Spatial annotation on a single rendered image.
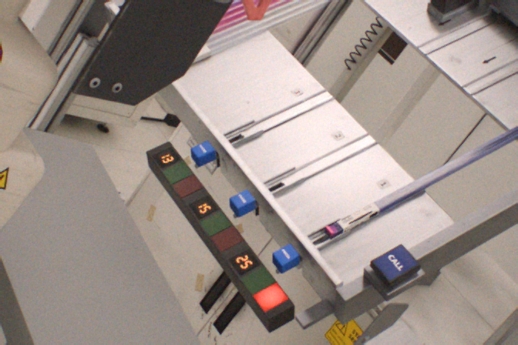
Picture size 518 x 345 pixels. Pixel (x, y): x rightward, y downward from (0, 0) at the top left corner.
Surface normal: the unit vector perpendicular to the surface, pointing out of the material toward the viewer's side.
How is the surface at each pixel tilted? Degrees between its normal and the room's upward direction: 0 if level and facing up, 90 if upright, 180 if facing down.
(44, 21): 90
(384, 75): 90
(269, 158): 43
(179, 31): 90
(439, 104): 90
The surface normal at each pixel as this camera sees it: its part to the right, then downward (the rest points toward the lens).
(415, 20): -0.02, -0.65
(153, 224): -0.64, -0.13
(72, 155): 0.56, -0.76
